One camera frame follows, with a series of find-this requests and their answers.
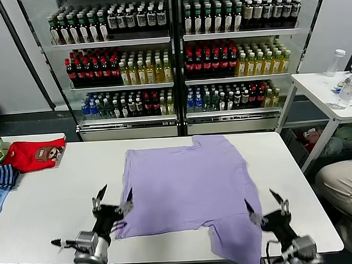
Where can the person's leg beige trousers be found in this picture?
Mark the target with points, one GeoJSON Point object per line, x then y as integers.
{"type": "Point", "coordinates": [344, 183]}

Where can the small dark bottle white cap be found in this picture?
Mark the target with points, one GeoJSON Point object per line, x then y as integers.
{"type": "Point", "coordinates": [116, 109]}
{"type": "Point", "coordinates": [124, 108]}
{"type": "Point", "coordinates": [230, 101]}
{"type": "Point", "coordinates": [222, 102]}

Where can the grey-blue crumpled garment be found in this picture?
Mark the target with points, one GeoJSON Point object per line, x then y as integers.
{"type": "Point", "coordinates": [333, 147]}

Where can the small yellow tea bottle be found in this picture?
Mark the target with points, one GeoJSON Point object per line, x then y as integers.
{"type": "Point", "coordinates": [170, 106]}
{"type": "Point", "coordinates": [269, 98]}
{"type": "Point", "coordinates": [276, 97]}
{"type": "Point", "coordinates": [163, 106]}

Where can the blue striped garment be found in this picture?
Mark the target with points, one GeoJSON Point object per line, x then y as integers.
{"type": "Point", "coordinates": [2, 174]}

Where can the small blue water bottle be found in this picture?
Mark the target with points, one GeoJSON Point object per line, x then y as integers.
{"type": "Point", "coordinates": [94, 110]}
{"type": "Point", "coordinates": [190, 103]}
{"type": "Point", "coordinates": [198, 103]}
{"type": "Point", "coordinates": [86, 111]}

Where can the dark tea bottle beige label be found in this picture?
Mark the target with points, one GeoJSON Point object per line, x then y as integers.
{"type": "Point", "coordinates": [63, 29]}
{"type": "Point", "coordinates": [102, 26]}
{"type": "Point", "coordinates": [54, 30]}
{"type": "Point", "coordinates": [73, 28]}
{"type": "Point", "coordinates": [82, 28]}
{"type": "Point", "coordinates": [92, 27]}

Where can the open beverage display cooler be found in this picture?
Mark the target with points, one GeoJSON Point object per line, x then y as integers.
{"type": "Point", "coordinates": [129, 131]}
{"type": "Point", "coordinates": [234, 125]}

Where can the dark green crumpled garment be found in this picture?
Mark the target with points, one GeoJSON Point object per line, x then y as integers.
{"type": "Point", "coordinates": [351, 136]}

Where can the wide beige label tea bottle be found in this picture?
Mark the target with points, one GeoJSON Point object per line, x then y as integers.
{"type": "Point", "coordinates": [258, 13]}
{"type": "Point", "coordinates": [248, 13]}

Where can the clear plastic water bottle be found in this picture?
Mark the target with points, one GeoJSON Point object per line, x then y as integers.
{"type": "Point", "coordinates": [344, 96]}

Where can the small blue packet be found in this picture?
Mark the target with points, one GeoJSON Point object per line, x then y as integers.
{"type": "Point", "coordinates": [336, 89]}

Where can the small green clear bottle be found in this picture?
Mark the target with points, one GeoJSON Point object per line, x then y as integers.
{"type": "Point", "coordinates": [215, 102]}
{"type": "Point", "coordinates": [102, 109]}
{"type": "Point", "coordinates": [109, 109]}
{"type": "Point", "coordinates": [207, 102]}

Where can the dark bottle green cap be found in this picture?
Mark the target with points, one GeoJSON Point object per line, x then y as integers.
{"type": "Point", "coordinates": [238, 17]}
{"type": "Point", "coordinates": [228, 18]}
{"type": "Point", "coordinates": [188, 20]}
{"type": "Point", "coordinates": [218, 19]}
{"type": "Point", "coordinates": [198, 20]}
{"type": "Point", "coordinates": [208, 19]}

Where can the white cooler shelf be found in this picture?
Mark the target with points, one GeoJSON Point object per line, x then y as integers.
{"type": "Point", "coordinates": [235, 79]}
{"type": "Point", "coordinates": [233, 112]}
{"type": "Point", "coordinates": [128, 119]}
{"type": "Point", "coordinates": [121, 87]}
{"type": "Point", "coordinates": [242, 34]}
{"type": "Point", "coordinates": [110, 43]}

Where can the tall clear bottle white cap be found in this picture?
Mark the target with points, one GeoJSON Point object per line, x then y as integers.
{"type": "Point", "coordinates": [335, 63]}

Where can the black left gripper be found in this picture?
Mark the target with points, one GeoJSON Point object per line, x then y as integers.
{"type": "Point", "coordinates": [108, 221]}

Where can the purple t-shirt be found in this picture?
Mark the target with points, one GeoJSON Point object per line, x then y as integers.
{"type": "Point", "coordinates": [181, 181]}

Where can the dark drink bottle white label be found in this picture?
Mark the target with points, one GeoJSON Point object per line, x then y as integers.
{"type": "Point", "coordinates": [151, 19]}
{"type": "Point", "coordinates": [277, 12]}
{"type": "Point", "coordinates": [112, 22]}
{"type": "Point", "coordinates": [296, 10]}
{"type": "Point", "coordinates": [161, 18]}
{"type": "Point", "coordinates": [141, 19]}
{"type": "Point", "coordinates": [131, 20]}
{"type": "Point", "coordinates": [121, 21]}
{"type": "Point", "coordinates": [287, 11]}
{"type": "Point", "coordinates": [267, 12]}

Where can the yellow tea bottle green cap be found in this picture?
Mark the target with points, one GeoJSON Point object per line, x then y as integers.
{"type": "Point", "coordinates": [268, 63]}
{"type": "Point", "coordinates": [259, 64]}
{"type": "Point", "coordinates": [277, 62]}
{"type": "Point", "coordinates": [132, 74]}
{"type": "Point", "coordinates": [251, 65]}
{"type": "Point", "coordinates": [142, 73]}
{"type": "Point", "coordinates": [124, 74]}
{"type": "Point", "coordinates": [285, 61]}
{"type": "Point", "coordinates": [167, 71]}
{"type": "Point", "coordinates": [151, 72]}
{"type": "Point", "coordinates": [242, 65]}
{"type": "Point", "coordinates": [159, 72]}

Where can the white side table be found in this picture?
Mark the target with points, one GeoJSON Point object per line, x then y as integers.
{"type": "Point", "coordinates": [314, 85]}

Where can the small cola bottle red cap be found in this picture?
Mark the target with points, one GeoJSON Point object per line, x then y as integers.
{"type": "Point", "coordinates": [261, 96]}
{"type": "Point", "coordinates": [155, 106]}
{"type": "Point", "coordinates": [252, 97]}
{"type": "Point", "coordinates": [147, 106]}

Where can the black plastic crate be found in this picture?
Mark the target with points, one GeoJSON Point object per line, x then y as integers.
{"type": "Point", "coordinates": [295, 147]}

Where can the small dark bottle beige label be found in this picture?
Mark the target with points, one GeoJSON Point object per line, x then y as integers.
{"type": "Point", "coordinates": [131, 107]}
{"type": "Point", "coordinates": [237, 99]}
{"type": "Point", "coordinates": [245, 98]}
{"type": "Point", "coordinates": [139, 107]}

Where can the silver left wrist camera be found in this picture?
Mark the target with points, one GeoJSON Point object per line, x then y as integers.
{"type": "Point", "coordinates": [85, 239]}

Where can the red shirt bear print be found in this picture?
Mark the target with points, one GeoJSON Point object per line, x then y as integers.
{"type": "Point", "coordinates": [22, 159]}

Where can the red crumpled garment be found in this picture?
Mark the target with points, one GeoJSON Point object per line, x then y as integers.
{"type": "Point", "coordinates": [312, 137]}

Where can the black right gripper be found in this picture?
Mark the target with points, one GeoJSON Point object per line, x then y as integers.
{"type": "Point", "coordinates": [280, 225]}

